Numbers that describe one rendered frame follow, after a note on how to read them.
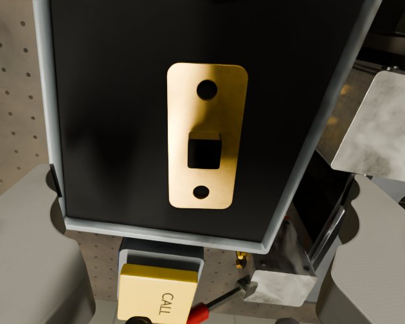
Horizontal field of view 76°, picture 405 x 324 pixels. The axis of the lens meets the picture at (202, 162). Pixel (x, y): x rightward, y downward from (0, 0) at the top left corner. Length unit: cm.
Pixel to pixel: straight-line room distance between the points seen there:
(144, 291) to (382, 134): 22
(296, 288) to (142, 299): 25
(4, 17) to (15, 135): 26
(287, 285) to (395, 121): 26
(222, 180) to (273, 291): 29
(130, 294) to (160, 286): 3
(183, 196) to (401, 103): 17
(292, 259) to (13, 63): 66
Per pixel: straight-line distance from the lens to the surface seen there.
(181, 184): 15
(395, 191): 45
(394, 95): 23
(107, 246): 91
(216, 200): 16
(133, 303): 25
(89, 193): 17
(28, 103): 73
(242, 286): 39
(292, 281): 41
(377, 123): 23
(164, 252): 23
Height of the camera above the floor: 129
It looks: 61 degrees down
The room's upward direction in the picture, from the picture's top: 178 degrees clockwise
